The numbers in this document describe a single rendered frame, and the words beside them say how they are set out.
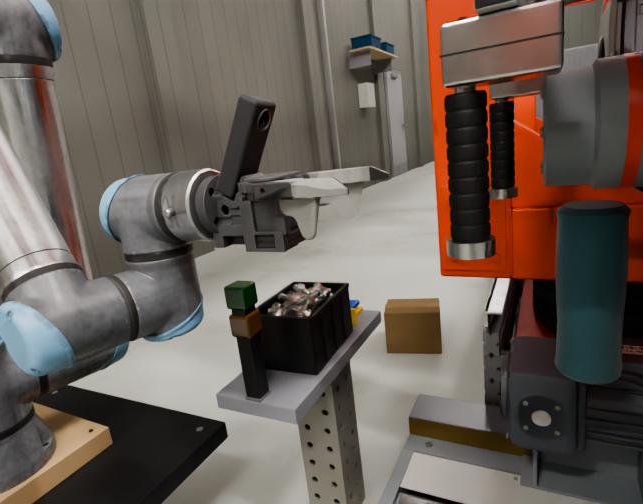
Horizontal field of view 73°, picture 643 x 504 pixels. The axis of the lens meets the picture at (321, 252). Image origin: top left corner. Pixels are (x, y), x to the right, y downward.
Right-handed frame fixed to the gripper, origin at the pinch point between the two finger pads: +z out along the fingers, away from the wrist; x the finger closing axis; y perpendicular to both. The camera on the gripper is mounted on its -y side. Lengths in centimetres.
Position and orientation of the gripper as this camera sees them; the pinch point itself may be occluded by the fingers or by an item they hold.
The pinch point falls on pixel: (365, 175)
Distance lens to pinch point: 45.3
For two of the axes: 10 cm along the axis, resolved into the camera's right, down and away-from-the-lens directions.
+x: -4.5, 2.7, -8.5
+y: 1.2, 9.6, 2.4
